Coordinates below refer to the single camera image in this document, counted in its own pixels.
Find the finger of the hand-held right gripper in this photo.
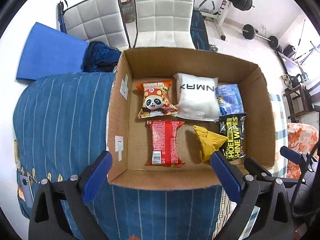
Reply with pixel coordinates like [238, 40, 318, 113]
[280, 146, 304, 165]
[244, 157, 273, 180]

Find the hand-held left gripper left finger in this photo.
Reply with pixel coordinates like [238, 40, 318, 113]
[28, 151, 113, 240]

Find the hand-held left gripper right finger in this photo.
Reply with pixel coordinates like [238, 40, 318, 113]
[210, 151, 293, 240]

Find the black and yellow wipes packet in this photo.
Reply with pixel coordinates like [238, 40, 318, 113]
[218, 112, 247, 162]

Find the yellow crinkled packet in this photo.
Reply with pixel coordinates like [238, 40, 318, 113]
[193, 125, 228, 163]

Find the cardboard box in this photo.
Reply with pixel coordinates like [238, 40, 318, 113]
[106, 46, 275, 190]

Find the red snack packet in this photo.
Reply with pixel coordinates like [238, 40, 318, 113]
[146, 120, 185, 167]

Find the blue and white packet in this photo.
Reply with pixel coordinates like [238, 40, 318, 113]
[215, 84, 244, 117]

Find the white soft packet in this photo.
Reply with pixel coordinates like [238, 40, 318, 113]
[173, 72, 221, 122]

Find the panda print snack packet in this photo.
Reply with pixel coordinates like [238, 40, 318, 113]
[135, 79, 179, 119]

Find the dark wooden chair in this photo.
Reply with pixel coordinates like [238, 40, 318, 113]
[282, 84, 320, 123]

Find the blue striped blanket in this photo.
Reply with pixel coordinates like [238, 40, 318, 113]
[12, 72, 225, 240]

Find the blue smartphone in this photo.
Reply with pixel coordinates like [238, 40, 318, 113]
[19, 175, 34, 203]

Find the pair of shoes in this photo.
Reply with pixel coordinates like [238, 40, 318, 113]
[282, 74, 293, 89]

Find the black speaker box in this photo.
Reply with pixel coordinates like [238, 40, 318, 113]
[284, 44, 297, 59]

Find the black tripod stand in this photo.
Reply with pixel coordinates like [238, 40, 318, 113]
[295, 19, 320, 66]

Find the dark blue cloth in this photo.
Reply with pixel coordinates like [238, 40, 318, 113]
[81, 41, 122, 73]

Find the short barbell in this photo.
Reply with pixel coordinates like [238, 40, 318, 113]
[242, 24, 279, 48]

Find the blue foam mat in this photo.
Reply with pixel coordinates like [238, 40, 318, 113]
[17, 22, 90, 80]

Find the white padded chair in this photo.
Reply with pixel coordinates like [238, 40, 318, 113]
[132, 0, 197, 50]
[60, 0, 130, 53]

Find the black folded frame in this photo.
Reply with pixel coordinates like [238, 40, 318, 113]
[57, 0, 69, 34]

